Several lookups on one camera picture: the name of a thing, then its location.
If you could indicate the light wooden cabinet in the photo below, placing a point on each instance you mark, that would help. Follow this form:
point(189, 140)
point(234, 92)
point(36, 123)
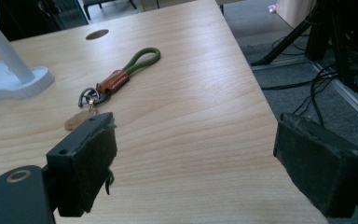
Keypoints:
point(292, 12)

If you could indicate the small shiny floor object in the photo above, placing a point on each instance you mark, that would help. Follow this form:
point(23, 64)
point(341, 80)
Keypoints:
point(272, 8)

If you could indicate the black cabinet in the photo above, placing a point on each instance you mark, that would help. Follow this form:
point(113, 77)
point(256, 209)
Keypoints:
point(65, 14)

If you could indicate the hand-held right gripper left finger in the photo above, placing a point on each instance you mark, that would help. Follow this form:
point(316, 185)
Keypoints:
point(80, 168)

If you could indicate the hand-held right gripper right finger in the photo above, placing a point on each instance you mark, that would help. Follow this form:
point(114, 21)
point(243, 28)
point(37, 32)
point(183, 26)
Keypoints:
point(320, 168)

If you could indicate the metal floor rail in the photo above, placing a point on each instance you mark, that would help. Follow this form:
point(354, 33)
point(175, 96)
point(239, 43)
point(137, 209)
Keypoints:
point(354, 99)

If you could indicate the black tripod stand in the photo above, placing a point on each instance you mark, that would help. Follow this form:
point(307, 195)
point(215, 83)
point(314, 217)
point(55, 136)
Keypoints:
point(287, 39)

